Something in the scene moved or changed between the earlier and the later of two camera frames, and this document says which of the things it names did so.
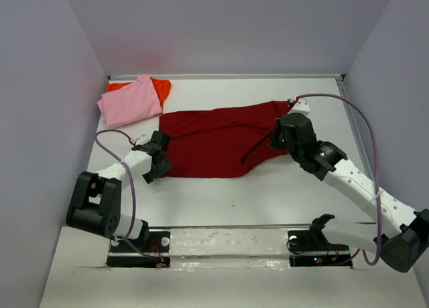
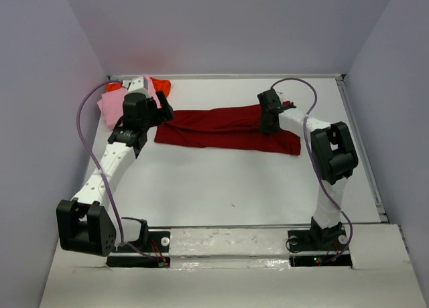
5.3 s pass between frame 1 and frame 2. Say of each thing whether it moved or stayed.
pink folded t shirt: stayed
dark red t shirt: moved
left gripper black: moved
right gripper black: moved
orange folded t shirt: stayed
